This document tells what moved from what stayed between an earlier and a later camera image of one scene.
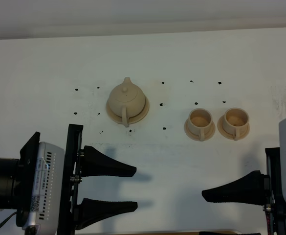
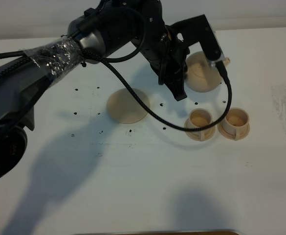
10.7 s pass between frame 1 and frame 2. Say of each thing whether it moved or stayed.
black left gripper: moved
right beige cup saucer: stayed
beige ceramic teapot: moved
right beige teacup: stayed
